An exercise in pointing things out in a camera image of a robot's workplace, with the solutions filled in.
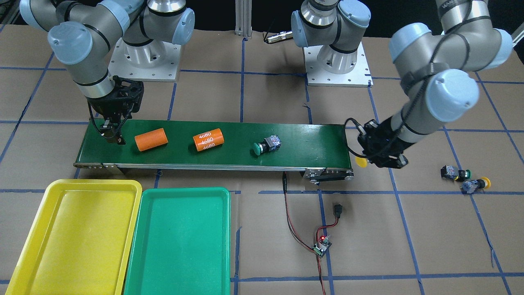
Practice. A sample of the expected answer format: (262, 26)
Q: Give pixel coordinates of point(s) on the yellow plastic tray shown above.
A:
(80, 240)

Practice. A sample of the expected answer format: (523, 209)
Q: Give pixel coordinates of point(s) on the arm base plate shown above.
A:
(156, 61)
(326, 67)

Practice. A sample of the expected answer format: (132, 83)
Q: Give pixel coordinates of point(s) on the aluminium frame post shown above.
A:
(243, 17)

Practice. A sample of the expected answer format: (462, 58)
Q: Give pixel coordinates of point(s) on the green conveyor belt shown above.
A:
(318, 152)

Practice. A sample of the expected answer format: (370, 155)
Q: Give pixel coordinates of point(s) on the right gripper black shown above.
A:
(105, 107)

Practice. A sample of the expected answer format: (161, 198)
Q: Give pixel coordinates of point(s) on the orange cylinder labelled 4680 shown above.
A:
(208, 140)

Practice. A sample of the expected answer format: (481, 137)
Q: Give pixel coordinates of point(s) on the green plastic tray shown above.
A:
(181, 244)

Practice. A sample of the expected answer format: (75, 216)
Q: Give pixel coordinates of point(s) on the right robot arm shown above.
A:
(109, 49)

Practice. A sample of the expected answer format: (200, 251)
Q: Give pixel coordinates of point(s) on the yellow push button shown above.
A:
(361, 162)
(470, 186)

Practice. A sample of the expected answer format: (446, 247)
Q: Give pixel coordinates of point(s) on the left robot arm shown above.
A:
(433, 68)

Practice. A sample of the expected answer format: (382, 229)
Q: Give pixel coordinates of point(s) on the green push button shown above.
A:
(454, 173)
(269, 144)

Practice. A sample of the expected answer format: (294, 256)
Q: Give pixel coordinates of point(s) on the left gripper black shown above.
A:
(382, 139)

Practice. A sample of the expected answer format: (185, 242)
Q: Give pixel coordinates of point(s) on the small motor controller board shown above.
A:
(322, 245)

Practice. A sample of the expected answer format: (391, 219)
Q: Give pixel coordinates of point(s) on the plain orange cylinder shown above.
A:
(151, 139)

